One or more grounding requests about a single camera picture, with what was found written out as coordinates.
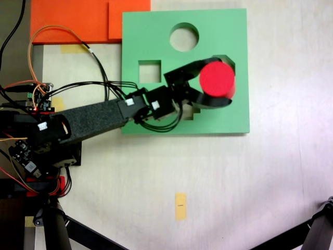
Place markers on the green shape sorter board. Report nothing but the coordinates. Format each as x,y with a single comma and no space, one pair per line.
145,39

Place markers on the yellow masking tape piece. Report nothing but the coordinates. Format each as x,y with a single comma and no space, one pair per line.
59,104
74,48

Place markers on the red printed clamp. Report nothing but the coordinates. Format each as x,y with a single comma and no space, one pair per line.
61,183

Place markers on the black tripod pole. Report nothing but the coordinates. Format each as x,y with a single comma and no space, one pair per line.
320,234

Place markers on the orange flat block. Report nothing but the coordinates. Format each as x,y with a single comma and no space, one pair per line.
70,18

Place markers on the thin black tripod brace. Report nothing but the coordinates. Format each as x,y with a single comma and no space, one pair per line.
96,235

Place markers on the red cylinder block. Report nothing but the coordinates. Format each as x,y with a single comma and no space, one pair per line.
217,79

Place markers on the black circuit board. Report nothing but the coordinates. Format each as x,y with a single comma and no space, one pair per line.
23,155

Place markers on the yellow tape with mark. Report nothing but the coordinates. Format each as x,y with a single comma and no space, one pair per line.
180,207

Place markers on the slim black tripod strut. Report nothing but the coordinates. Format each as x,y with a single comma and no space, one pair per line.
281,237

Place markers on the thick black tripod leg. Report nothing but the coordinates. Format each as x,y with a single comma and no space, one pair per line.
56,229

